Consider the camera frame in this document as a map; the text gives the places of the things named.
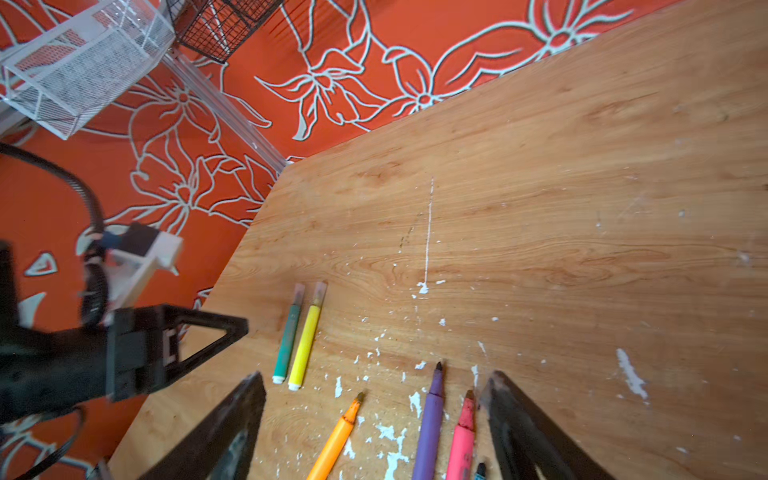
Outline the black wire basket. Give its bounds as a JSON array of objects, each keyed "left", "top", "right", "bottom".
[{"left": 165, "top": 0, "right": 284, "bottom": 64}]

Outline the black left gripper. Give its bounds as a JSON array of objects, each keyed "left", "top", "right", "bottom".
[{"left": 0, "top": 239, "right": 267, "bottom": 480}]

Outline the white mesh basket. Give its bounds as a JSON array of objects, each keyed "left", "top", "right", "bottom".
[{"left": 1, "top": 1, "right": 175, "bottom": 140}]

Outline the green pen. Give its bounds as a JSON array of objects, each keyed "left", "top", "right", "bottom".
[{"left": 272, "top": 283, "right": 305, "bottom": 384}]

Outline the aluminium corner frame post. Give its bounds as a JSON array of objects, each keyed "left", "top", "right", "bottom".
[{"left": 162, "top": 49, "right": 288, "bottom": 176}]

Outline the purple pen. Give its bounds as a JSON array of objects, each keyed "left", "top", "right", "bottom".
[{"left": 412, "top": 362, "right": 445, "bottom": 480}]

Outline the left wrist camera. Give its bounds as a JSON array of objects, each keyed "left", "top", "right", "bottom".
[{"left": 101, "top": 222, "right": 183, "bottom": 313}]

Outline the yellow pen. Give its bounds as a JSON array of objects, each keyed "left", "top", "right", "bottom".
[{"left": 288, "top": 282, "right": 328, "bottom": 392}]

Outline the pink pen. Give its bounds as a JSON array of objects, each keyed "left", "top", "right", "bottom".
[{"left": 445, "top": 390, "right": 476, "bottom": 480}]

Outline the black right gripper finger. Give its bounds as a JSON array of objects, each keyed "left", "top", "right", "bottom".
[{"left": 480, "top": 370, "right": 613, "bottom": 479}]

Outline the blue pen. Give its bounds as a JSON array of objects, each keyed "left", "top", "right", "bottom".
[{"left": 474, "top": 462, "right": 486, "bottom": 480}]

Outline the orange pen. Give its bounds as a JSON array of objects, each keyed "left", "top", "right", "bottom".
[{"left": 307, "top": 391, "right": 366, "bottom": 480}]

